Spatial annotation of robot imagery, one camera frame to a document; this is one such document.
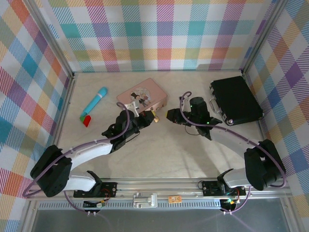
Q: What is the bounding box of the pink tin box cartoon couple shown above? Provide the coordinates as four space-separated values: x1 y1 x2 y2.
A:
116 77 168 114

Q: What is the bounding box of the red green toy block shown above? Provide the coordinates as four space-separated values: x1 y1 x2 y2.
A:
79 115 93 127

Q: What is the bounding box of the teal blue cylinder tube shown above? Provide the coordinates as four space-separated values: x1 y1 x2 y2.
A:
81 87 109 117

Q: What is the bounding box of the slotted metal strip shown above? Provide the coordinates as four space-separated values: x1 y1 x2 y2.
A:
38 202 223 210

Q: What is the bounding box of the small black power module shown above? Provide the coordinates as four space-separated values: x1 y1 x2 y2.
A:
221 198 239 211
83 199 107 210

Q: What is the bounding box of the grey metal sheet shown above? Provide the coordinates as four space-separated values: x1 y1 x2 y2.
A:
30 209 292 232

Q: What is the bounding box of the black briefcase silver handle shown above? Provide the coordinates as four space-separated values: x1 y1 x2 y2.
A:
209 75 264 126

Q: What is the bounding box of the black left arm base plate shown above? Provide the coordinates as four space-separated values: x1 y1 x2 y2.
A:
73 181 118 199

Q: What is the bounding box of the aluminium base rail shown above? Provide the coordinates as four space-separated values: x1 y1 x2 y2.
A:
26 177 290 200

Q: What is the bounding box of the white latch bracket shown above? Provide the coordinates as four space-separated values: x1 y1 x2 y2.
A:
132 192 158 209

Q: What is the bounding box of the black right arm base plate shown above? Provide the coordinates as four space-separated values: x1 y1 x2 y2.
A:
201 180 247 197

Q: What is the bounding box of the aluminium frame post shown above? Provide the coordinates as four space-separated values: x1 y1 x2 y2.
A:
240 0 285 74
28 0 75 78

